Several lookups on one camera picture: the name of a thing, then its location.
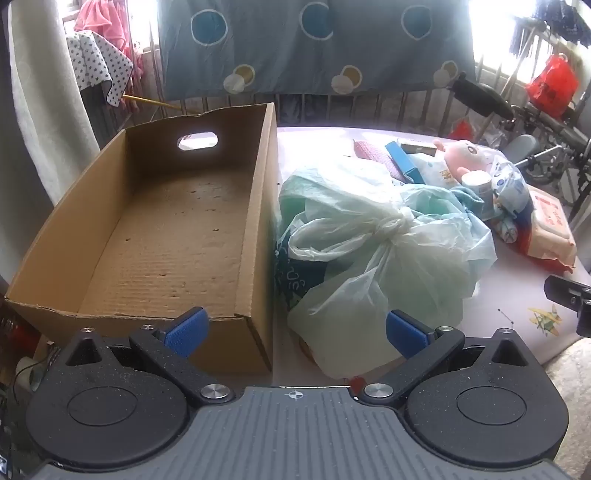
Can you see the polka dot cloth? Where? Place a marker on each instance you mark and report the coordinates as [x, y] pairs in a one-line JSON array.
[[92, 60]]

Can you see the pink knitted cloth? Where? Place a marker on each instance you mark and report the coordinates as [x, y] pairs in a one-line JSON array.
[[371, 152]]

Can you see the small yellow white box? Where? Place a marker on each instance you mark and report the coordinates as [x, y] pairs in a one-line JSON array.
[[418, 147]]

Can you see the black bicycle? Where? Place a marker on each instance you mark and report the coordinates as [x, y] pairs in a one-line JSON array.
[[480, 94]]

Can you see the pink wet wipes pack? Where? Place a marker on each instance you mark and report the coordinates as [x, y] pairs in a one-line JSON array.
[[549, 221]]

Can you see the yellow stick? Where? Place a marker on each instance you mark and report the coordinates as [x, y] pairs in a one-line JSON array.
[[152, 102]]

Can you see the blue box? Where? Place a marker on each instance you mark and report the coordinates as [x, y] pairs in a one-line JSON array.
[[404, 161]]

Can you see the brown cardboard box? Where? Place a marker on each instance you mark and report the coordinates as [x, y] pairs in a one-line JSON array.
[[161, 230]]

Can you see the pink plush toy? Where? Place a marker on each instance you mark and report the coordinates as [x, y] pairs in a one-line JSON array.
[[466, 154]]

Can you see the dark hanging clothes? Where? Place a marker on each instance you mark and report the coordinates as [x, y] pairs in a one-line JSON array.
[[558, 18]]

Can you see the white curtain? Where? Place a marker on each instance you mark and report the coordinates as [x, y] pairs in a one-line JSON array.
[[41, 92]]

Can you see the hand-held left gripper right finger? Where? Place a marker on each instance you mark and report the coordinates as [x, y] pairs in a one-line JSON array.
[[406, 334]]

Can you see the blue blanket with circles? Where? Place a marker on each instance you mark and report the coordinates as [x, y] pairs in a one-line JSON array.
[[277, 55]]

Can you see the pink hanging garment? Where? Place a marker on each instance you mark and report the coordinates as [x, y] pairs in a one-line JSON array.
[[104, 18]]

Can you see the light blue printed pack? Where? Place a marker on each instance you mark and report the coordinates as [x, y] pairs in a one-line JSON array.
[[508, 184]]

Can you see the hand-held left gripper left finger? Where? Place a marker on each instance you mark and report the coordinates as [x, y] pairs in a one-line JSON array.
[[187, 337]]

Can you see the light green plastic bag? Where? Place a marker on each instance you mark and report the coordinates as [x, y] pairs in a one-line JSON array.
[[369, 258]]

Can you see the strawberry yogurt cup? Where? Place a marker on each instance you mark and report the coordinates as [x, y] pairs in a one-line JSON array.
[[478, 182]]

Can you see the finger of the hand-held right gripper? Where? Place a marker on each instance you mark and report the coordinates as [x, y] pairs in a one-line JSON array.
[[561, 290], [585, 321]]

